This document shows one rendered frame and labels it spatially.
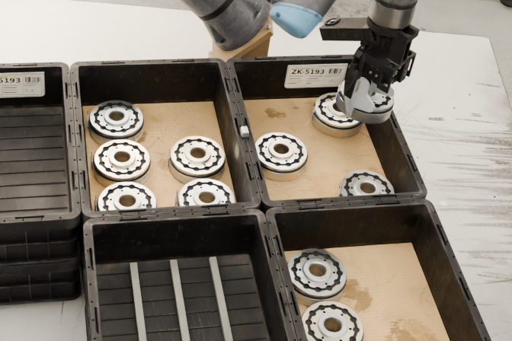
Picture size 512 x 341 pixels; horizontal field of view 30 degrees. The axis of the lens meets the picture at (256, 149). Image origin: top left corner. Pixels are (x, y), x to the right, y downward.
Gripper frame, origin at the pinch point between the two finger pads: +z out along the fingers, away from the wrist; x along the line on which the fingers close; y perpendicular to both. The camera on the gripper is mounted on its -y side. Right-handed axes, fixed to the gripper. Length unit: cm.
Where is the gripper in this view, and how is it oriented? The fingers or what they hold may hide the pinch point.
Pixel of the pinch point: (355, 102)
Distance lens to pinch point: 174.0
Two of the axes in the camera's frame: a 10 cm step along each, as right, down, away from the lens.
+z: -1.2, 7.2, 6.9
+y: 7.6, 5.2, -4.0
